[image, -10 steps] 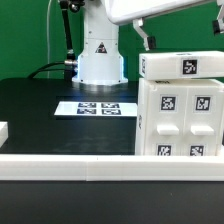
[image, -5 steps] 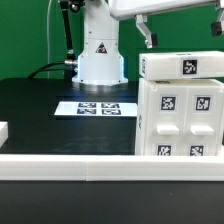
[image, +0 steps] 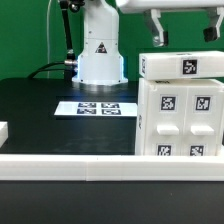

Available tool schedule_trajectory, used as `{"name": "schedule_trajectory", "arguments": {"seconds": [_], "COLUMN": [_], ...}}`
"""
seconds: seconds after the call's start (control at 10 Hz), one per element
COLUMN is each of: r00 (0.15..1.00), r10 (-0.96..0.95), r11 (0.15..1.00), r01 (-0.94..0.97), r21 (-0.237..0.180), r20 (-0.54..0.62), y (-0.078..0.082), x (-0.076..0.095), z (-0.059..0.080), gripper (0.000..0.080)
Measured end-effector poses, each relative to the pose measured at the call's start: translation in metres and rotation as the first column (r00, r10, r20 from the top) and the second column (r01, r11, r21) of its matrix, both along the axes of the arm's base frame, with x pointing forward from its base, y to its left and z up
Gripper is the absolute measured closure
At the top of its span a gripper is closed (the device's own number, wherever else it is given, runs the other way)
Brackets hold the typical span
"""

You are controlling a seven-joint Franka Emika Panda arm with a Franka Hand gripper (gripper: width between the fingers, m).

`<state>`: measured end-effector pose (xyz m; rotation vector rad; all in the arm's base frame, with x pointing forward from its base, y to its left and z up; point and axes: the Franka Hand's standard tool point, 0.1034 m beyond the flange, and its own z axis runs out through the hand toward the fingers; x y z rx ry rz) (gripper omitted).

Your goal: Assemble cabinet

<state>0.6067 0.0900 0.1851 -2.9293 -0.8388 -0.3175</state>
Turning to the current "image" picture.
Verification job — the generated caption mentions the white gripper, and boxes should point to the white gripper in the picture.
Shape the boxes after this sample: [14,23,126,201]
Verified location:
[115,0,224,47]

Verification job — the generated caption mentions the white cabinet top block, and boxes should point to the white cabinet top block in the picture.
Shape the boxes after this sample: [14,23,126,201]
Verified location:
[139,51,224,80]

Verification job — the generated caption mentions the white cabinet door panel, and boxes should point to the white cabinet door panel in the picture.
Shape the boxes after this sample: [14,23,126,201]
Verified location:
[182,85,224,156]
[144,86,186,156]

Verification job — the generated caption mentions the white cabinet body box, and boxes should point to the white cabinet body box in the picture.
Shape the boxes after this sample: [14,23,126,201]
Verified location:
[135,78,224,156]

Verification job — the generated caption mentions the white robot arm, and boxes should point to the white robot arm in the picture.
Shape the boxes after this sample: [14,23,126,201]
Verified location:
[73,0,224,85]

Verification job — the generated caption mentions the white fiducial marker sheet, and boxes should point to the white fiducial marker sheet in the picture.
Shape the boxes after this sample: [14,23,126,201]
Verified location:
[54,101,137,117]

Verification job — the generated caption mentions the black cable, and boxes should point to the black cable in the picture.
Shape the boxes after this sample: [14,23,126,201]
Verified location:
[27,61,74,80]

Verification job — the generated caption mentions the white U-shaped fence frame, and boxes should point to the white U-shaped fence frame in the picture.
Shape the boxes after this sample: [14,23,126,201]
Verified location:
[0,121,224,182]

